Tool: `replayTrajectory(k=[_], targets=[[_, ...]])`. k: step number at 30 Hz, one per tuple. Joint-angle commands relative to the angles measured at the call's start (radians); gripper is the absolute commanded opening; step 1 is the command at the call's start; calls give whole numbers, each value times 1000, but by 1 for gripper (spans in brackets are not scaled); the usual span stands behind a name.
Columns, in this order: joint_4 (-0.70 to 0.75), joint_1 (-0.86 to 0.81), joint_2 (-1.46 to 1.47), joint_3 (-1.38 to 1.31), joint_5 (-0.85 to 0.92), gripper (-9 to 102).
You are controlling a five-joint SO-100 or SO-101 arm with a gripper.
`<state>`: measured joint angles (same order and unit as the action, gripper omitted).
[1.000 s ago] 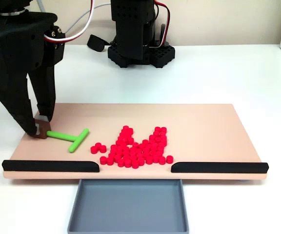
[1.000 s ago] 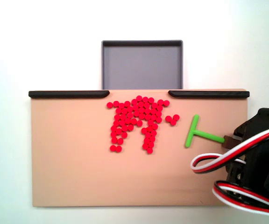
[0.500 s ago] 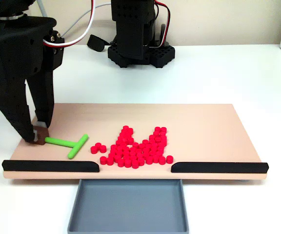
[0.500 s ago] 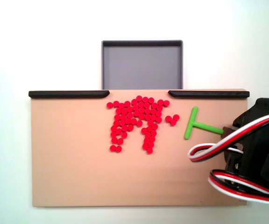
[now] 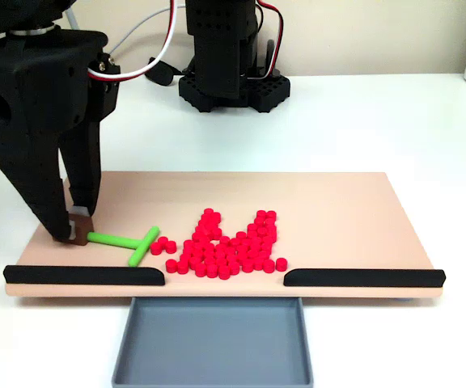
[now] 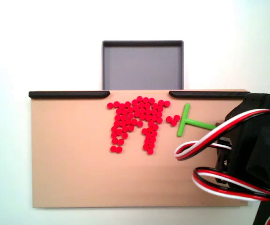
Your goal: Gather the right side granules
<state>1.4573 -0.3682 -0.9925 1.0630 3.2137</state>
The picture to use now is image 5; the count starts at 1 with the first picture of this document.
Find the grey plastic tray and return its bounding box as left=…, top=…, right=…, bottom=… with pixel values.
left=111, top=297, right=314, bottom=387

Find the red white black servo cable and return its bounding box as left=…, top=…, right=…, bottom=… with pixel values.
left=256, top=0, right=285, bottom=80
left=87, top=0, right=178, bottom=82

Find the thin white cable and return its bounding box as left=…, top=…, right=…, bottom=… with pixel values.
left=107, top=3, right=188, bottom=56

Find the pink sloped board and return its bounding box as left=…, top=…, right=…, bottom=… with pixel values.
left=4, top=170, right=447, bottom=302

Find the thick grey cable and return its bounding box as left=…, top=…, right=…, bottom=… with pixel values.
left=63, top=6, right=83, bottom=32

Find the black table clamp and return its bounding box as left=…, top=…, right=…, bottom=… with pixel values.
left=143, top=57, right=185, bottom=86

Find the black rail strip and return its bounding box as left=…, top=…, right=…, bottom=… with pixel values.
left=283, top=268, right=447, bottom=289
left=2, top=264, right=166, bottom=287

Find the green T-shaped pusher tool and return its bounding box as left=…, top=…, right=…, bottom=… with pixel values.
left=69, top=215, right=161, bottom=268

